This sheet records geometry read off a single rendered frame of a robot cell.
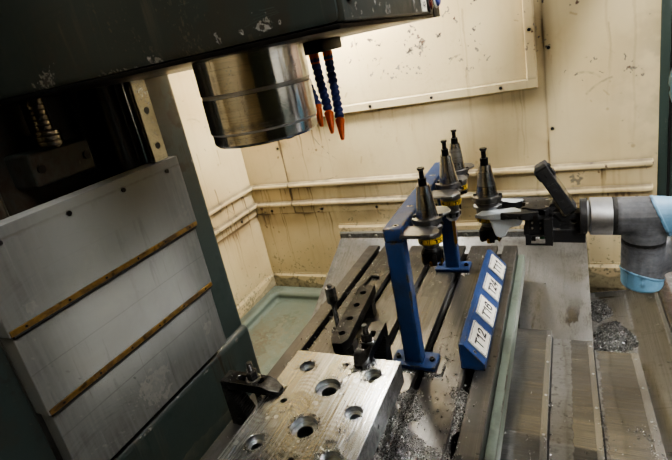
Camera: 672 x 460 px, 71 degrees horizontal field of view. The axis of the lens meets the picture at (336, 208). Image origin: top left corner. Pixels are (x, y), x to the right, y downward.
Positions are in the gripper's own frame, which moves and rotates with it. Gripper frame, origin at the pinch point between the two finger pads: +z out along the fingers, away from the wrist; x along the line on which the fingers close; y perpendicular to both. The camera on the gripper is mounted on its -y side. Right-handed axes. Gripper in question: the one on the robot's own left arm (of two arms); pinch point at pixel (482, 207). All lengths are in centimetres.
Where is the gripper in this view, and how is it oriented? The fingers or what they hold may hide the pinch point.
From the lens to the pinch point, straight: 107.7
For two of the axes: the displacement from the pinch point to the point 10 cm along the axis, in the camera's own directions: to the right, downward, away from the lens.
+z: -9.0, 0.1, 4.3
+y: 1.7, 9.4, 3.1
